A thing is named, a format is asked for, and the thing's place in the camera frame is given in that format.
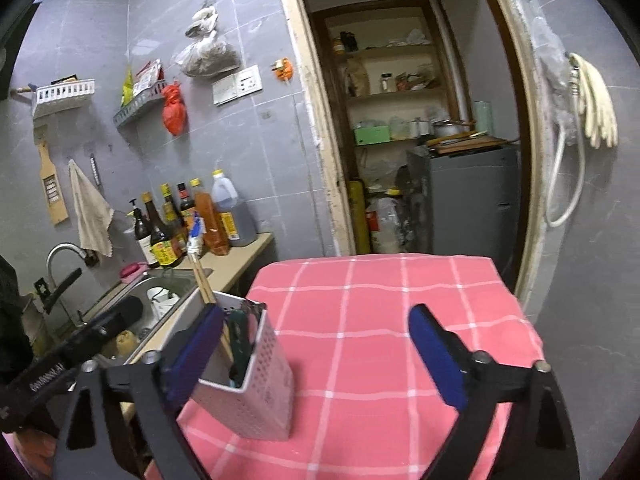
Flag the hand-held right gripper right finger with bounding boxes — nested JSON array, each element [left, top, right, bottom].
[[407, 302, 583, 480]]

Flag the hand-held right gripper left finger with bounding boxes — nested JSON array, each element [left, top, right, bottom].
[[50, 302, 226, 480]]

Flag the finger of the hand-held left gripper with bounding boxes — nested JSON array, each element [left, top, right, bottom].
[[75, 297, 146, 361]]

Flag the green handled can opener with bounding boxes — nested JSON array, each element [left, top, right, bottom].
[[229, 309, 261, 386]]

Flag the white perforated utensil holder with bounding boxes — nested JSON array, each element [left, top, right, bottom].
[[190, 294, 296, 442]]

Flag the person's left forearm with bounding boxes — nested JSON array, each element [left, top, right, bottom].
[[0, 430, 58, 480]]

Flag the yellow scrubber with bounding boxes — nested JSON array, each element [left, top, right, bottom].
[[115, 331, 140, 358]]

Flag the steel sink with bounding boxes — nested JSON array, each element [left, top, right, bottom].
[[80, 267, 213, 366]]

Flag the white mug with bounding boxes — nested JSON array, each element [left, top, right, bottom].
[[146, 286, 181, 318]]

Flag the pink soap dish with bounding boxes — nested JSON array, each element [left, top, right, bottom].
[[120, 261, 150, 282]]

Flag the pink checked tablecloth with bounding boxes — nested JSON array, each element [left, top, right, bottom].
[[145, 254, 546, 480]]

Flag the chrome faucet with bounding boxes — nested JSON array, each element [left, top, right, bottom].
[[46, 242, 98, 321]]

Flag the dark bottle yellow label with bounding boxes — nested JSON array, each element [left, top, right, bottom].
[[141, 191, 177, 268]]

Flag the dark pump bottle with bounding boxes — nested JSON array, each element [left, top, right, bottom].
[[127, 199, 153, 263]]

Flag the wooden counter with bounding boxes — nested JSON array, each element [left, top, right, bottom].
[[200, 232, 276, 301]]

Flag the blue white packet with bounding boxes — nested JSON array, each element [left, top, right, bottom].
[[186, 212, 206, 258]]

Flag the beige hanging towel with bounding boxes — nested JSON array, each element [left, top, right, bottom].
[[67, 159, 115, 257]]

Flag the orange sauce bottle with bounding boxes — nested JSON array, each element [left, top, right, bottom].
[[190, 177, 231, 256]]

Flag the dark liquid jug yellow cap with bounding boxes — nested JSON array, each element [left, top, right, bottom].
[[210, 169, 258, 248]]

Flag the clear plastic bags pile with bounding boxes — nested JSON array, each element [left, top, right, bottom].
[[367, 197, 406, 255]]

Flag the wooden grater paddle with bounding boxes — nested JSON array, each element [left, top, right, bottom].
[[35, 127, 71, 226]]

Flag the yellow gas cylinder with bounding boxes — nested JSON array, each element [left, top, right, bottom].
[[349, 178, 372, 256]]

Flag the grey washing machine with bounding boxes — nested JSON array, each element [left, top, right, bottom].
[[406, 142, 521, 271]]

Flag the wooden cutting board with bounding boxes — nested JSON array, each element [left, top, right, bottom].
[[426, 130, 508, 154]]

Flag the red plastic bag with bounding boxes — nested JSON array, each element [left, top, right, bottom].
[[161, 81, 188, 137]]

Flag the metal pot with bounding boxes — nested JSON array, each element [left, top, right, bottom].
[[431, 119, 468, 139]]

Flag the green box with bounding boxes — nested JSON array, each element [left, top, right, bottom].
[[354, 126, 392, 146]]

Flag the yellow snack packet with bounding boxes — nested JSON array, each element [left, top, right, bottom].
[[121, 67, 136, 108]]

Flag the pale green cylinder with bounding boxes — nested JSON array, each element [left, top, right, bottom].
[[472, 100, 495, 136]]

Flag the red white packets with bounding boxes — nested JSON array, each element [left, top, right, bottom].
[[135, 59, 165, 89]]

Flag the wooden pantry shelf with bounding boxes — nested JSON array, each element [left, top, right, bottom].
[[310, 0, 466, 256]]

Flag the clear bag of dried goods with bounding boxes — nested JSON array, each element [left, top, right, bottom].
[[175, 35, 242, 79]]

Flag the cream rubber gloves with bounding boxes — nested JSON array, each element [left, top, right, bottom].
[[567, 52, 619, 149]]

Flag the clear hanging plastic bag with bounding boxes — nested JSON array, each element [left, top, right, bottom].
[[530, 10, 581, 133]]

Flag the white plastic bag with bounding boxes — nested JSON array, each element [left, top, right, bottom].
[[185, 6, 220, 38]]

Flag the white hose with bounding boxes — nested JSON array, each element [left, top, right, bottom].
[[544, 67, 587, 229]]

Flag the grey wall rack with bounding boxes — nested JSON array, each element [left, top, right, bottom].
[[112, 79, 168, 129]]

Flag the white wall rack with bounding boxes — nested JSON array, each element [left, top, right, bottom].
[[32, 78, 96, 119]]

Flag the white wall switch socket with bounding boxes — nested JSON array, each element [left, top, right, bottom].
[[211, 64, 263, 107]]

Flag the wooden door frame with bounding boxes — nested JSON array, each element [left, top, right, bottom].
[[272, 0, 546, 311]]

